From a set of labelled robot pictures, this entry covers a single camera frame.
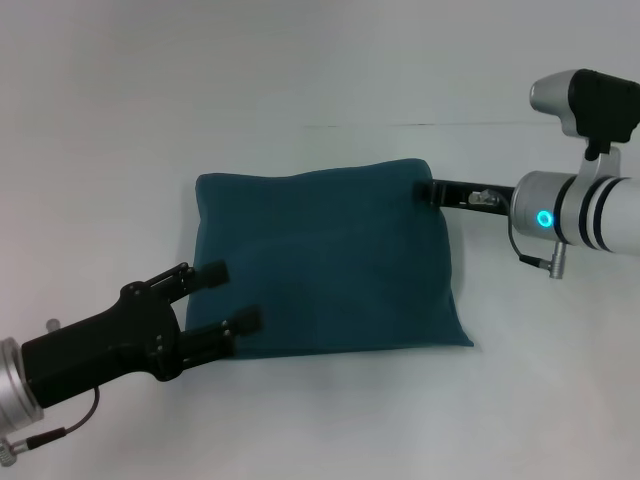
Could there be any left arm cable with plug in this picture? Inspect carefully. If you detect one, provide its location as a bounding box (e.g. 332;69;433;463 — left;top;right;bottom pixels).
0;386;102;464

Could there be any arm cable with plug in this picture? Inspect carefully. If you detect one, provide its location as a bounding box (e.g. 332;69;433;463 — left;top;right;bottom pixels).
469;188;569;282
0;386;102;464

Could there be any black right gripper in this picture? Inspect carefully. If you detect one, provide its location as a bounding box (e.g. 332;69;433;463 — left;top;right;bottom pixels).
414;179;517;219

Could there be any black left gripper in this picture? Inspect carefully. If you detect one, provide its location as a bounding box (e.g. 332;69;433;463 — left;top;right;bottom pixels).
21;261;265;409

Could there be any right arm cable with plug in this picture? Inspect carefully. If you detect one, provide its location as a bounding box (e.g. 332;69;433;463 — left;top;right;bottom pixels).
469;188;569;282

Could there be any teal blue t-shirt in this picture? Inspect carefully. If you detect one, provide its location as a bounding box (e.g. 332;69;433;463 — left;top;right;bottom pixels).
180;157;476;360

